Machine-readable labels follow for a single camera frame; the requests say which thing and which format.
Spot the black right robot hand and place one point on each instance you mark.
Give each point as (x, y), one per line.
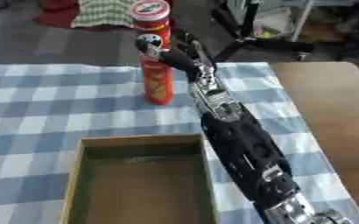
(180, 61)

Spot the red cylindrical chip can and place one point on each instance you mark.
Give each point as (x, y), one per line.
(157, 84)

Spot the silver and black right robot arm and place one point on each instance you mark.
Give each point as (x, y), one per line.
(244, 140)

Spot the open tan cardboard box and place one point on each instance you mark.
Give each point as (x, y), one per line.
(136, 186)

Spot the black wheeled stand base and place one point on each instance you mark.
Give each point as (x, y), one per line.
(259, 42)

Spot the green and white checked cloth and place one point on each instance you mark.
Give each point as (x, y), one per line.
(103, 13)

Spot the red cloth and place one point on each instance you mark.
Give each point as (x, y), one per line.
(55, 13)

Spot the white shelf frame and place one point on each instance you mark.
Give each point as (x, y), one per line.
(295, 17)

